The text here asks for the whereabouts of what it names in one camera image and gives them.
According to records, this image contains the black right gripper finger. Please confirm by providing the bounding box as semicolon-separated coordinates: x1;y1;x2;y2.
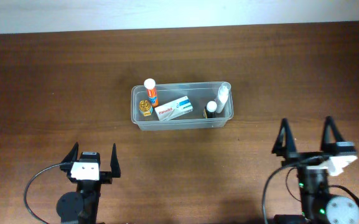
320;116;344;152
271;118;298;157

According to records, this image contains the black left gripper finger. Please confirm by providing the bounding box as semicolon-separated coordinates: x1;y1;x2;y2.
110;143;121;178
60;142;79;170

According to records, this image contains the small gold-lidded jar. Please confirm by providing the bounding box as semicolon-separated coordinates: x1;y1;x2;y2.
139;100;153;116

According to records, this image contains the dark bottle white cap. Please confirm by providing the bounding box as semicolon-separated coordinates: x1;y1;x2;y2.
203;101;217;119

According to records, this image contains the white Panadol box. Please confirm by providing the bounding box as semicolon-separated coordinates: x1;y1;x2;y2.
154;96;193;121

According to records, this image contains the orange effervescent tablet tube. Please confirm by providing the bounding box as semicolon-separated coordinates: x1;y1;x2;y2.
144;78;159;108

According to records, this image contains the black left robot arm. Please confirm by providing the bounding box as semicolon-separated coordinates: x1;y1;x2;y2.
56;143;121;224

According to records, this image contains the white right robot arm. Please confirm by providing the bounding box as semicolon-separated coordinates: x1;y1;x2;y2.
262;116;359;223

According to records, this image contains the clear plastic container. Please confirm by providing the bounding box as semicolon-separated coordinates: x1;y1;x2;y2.
131;82;234;131

